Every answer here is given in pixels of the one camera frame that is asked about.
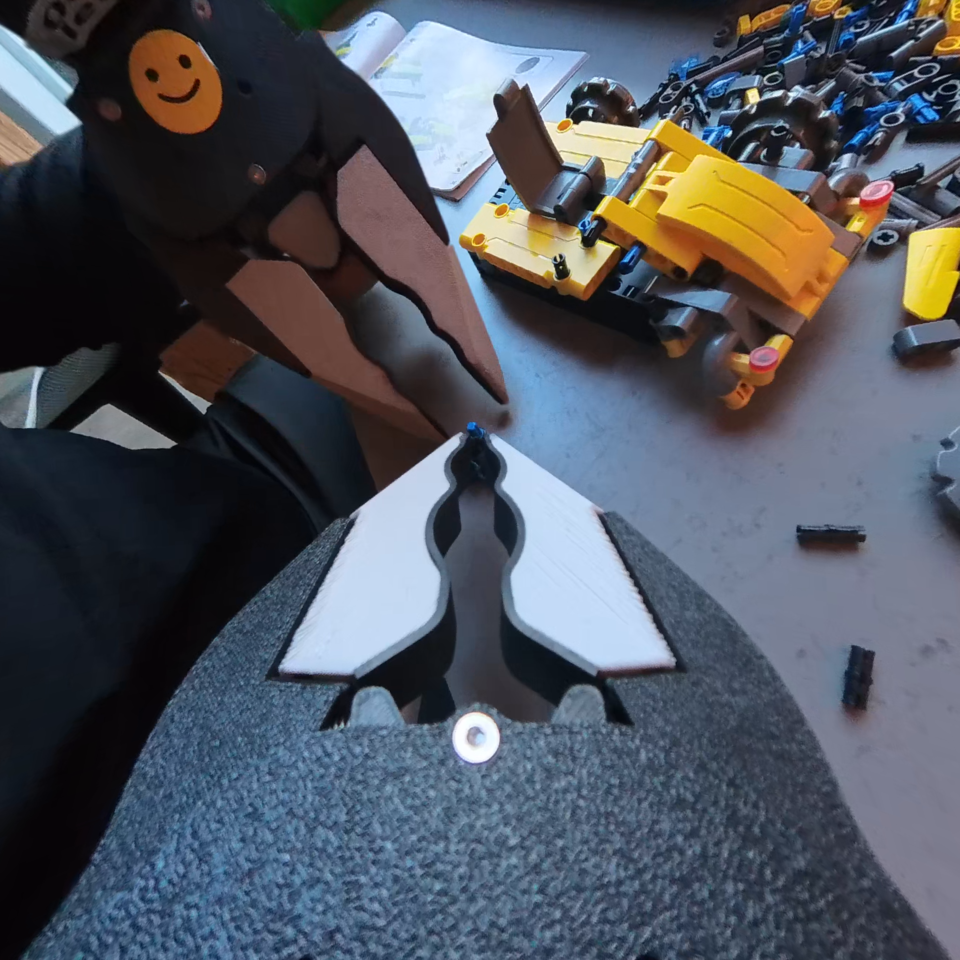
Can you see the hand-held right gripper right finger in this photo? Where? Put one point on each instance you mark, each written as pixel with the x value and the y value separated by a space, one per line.
pixel 585 585

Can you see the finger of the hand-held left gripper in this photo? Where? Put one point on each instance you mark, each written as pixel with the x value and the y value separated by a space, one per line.
pixel 420 255
pixel 315 330

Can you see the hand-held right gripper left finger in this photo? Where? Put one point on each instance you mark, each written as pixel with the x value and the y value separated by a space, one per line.
pixel 375 577

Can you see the small blue pin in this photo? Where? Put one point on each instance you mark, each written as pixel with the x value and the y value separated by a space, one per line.
pixel 475 431

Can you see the person's left forearm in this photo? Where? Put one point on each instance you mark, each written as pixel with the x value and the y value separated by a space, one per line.
pixel 60 262

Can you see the grey desk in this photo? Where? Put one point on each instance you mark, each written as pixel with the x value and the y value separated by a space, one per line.
pixel 675 487

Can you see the green object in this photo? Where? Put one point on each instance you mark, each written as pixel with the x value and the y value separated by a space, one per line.
pixel 304 11

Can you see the building instruction booklet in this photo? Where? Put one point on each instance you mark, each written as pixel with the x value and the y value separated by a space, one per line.
pixel 465 97

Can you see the black toy gear wheel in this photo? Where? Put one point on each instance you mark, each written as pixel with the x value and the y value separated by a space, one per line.
pixel 600 101

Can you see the small black pin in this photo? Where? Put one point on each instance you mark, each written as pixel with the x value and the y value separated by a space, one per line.
pixel 859 675
pixel 831 534

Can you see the person's black pants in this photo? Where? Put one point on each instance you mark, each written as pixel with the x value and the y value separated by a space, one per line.
pixel 112 600

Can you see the yellow toy vehicle model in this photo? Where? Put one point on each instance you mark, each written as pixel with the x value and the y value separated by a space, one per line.
pixel 720 202

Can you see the grey toy gear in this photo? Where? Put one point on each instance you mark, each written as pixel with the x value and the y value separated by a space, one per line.
pixel 949 472

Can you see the dark grey curved piece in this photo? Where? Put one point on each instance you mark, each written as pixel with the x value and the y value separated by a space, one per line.
pixel 926 339

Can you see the pile of small building bricks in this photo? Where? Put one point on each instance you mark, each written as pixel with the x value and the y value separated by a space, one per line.
pixel 825 67

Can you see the yellow curved panel piece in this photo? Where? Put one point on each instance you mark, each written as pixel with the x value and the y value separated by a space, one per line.
pixel 934 270

